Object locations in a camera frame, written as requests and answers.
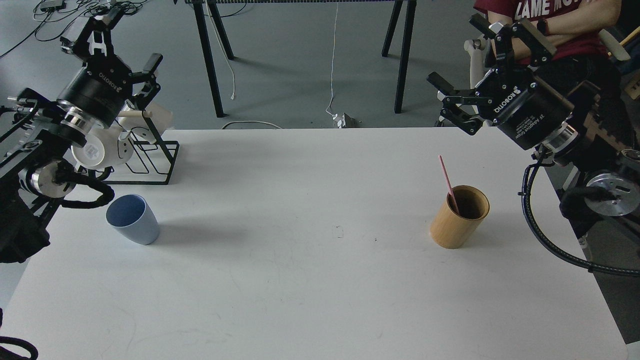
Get white mug on rack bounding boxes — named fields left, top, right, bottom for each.
left=71, top=123, right=134, bottom=170

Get black floor cables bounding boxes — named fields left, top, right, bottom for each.
left=0, top=0, right=151, bottom=58

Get bamboo cylinder holder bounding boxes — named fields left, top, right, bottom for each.
left=429, top=185, right=490, bottom=249

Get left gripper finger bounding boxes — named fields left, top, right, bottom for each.
left=126, top=53, right=163, bottom=109
left=60, top=7, right=125, bottom=63

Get white mug rear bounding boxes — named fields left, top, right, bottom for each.
left=116, top=101, right=174, bottom=144

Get white power adapter floor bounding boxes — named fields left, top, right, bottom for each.
left=333, top=112, right=358, bottom=129

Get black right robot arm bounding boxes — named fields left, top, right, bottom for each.
left=427, top=14, right=639, bottom=278

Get grey office chair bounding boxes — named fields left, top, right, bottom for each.
left=464, top=37, right=487, bottom=88

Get seated person red shirt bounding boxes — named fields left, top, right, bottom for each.
left=473, top=0, right=629, bottom=126

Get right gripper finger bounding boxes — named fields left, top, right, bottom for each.
left=468, top=14, right=557, bottom=71
left=426, top=71, right=493, bottom=136

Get white hanging cable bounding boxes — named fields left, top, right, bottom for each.
left=325, top=0, right=340, bottom=118

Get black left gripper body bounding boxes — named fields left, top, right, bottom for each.
left=56, top=55, right=133, bottom=127

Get black table legs background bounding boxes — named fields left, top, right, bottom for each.
left=175, top=0, right=418, bottom=119

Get blue plastic cup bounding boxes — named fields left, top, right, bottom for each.
left=105, top=194, right=160, bottom=246

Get black wire mug rack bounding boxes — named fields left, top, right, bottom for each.
left=75, top=111, right=179, bottom=185

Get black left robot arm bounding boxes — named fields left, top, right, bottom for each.
left=0, top=7, right=163, bottom=264

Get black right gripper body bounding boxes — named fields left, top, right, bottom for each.
left=476, top=67, right=576, bottom=151

